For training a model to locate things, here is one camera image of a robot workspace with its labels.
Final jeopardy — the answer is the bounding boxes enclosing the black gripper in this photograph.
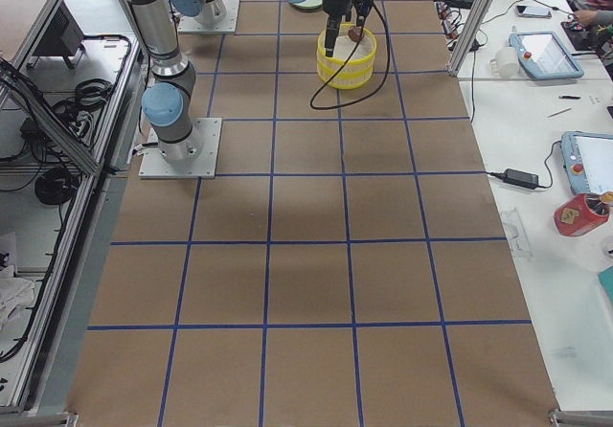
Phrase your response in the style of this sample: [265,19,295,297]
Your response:
[352,0,375,29]
[323,0,352,57]

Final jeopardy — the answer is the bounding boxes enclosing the brown steamed bun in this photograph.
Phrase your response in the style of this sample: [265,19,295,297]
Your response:
[347,26,363,43]

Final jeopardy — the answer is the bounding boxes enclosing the yellow steamer layer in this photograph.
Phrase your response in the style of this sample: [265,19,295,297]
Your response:
[317,60,374,90]
[316,23,378,64]

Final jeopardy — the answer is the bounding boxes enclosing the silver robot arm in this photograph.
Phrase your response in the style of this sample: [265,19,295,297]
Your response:
[125,0,306,162]

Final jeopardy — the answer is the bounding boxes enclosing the light green plate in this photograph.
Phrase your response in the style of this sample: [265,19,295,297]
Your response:
[291,0,323,11]

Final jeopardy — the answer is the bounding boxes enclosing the white tape roll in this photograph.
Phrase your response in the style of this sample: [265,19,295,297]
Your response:
[489,46,520,79]

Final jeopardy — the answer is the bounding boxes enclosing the smartphone on table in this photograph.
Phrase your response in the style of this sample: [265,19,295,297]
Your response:
[514,5,552,19]

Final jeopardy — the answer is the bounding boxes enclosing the far blue teach pendant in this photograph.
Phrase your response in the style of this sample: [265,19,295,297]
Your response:
[509,31,584,80]

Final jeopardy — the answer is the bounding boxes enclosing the blue teach pendant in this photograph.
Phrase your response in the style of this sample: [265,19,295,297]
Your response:
[509,31,584,80]
[561,131,612,194]

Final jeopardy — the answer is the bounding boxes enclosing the small black power brick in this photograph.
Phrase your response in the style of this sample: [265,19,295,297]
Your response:
[503,169,539,190]

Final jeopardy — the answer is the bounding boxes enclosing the near blue teach pendant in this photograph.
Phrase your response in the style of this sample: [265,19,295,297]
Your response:
[561,131,612,194]

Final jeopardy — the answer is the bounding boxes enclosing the red round tin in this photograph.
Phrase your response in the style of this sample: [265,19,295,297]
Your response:
[554,191,612,236]

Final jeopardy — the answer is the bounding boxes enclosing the white crumpled cloth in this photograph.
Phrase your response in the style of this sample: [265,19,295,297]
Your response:
[1,264,35,328]

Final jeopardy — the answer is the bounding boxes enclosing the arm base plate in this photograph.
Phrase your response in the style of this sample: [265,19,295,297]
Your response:
[177,0,239,34]
[139,118,222,179]

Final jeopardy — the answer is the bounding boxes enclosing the aluminium frame post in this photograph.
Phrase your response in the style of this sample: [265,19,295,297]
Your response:
[446,0,493,77]

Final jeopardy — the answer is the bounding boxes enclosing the black coiled cables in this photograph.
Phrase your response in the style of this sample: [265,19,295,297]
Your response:
[34,166,73,206]

